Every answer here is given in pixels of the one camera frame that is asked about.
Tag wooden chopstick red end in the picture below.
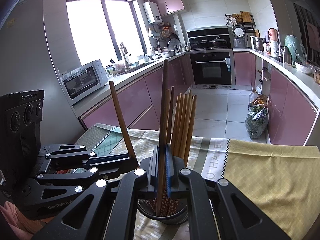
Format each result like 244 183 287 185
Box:
171 95 181 155

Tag pink sleeve forearm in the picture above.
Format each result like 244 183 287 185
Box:
1 201 54 239

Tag kitchen faucet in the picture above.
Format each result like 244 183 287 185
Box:
120 42 130 70

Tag left hand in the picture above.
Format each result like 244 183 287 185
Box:
0 170 13 202

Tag patterned tablecloth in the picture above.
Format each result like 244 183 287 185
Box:
75 124 319 239

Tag black mesh utensil holder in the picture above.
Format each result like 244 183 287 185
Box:
137 198 188 225

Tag white microwave oven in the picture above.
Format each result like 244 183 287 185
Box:
60 60 108 106

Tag bag of green vegetables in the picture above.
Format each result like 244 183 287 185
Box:
245 104 269 139

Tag white water heater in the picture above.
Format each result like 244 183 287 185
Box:
143 1 163 24

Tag black built-in oven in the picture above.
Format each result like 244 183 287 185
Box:
187 25 235 89

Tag teal covered appliance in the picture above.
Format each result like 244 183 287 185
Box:
285 35 308 64

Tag black wok with lid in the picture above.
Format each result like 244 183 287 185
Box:
202 36 227 48

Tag stainless steel pot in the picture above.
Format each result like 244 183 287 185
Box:
251 36 266 51

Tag white rice cooker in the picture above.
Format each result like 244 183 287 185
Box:
232 25 247 48

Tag pink thermos jug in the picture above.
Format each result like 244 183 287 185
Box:
268 28 279 59

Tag pink wall cabinet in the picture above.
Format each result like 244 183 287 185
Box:
150 0 185 16

